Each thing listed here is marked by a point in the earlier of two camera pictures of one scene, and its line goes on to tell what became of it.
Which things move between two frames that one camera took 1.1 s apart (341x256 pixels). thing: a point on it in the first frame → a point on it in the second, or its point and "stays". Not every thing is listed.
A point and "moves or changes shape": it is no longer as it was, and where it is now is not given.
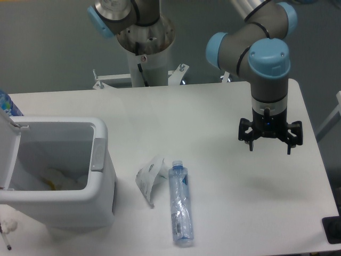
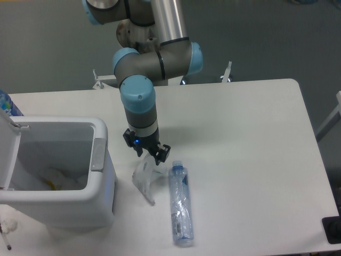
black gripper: x=268 y=126 → x=149 y=143
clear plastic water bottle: x=181 y=219 stays
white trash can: x=31 y=145 stays
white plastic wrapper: x=153 y=173 moves or changes shape
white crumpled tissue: x=7 y=226 stays
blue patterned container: x=8 y=105 stays
